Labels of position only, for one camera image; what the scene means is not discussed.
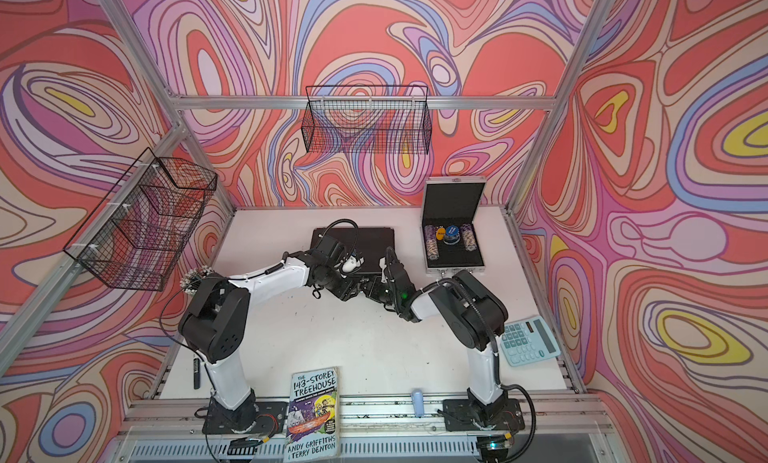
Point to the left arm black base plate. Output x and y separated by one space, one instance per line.
254 417

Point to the black wire basket back wall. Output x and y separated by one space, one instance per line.
367 119

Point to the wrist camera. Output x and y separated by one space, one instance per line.
328 250
393 269

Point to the light green calculator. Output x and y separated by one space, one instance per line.
528 341

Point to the aluminium frame rail front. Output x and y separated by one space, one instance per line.
382 415

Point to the silver aluminium poker case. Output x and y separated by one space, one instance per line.
449 237

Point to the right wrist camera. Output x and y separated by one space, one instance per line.
393 269

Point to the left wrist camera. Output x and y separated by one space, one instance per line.
328 250

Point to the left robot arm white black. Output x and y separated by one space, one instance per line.
215 322

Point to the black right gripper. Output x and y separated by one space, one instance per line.
374 282

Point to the small light blue tube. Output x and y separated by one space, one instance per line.
417 400

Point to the treehouse paperback book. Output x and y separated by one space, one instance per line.
312 427

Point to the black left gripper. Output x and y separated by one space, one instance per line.
348 289

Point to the black wire basket wall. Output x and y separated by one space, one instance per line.
367 119
135 238

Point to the black wire basket left wall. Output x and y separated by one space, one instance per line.
135 238

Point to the black poker case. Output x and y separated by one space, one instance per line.
371 245

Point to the silver pencil cup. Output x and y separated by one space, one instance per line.
192 280

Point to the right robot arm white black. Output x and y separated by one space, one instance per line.
474 314

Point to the black marker pen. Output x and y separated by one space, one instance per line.
196 373

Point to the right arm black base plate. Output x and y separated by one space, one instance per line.
470 414

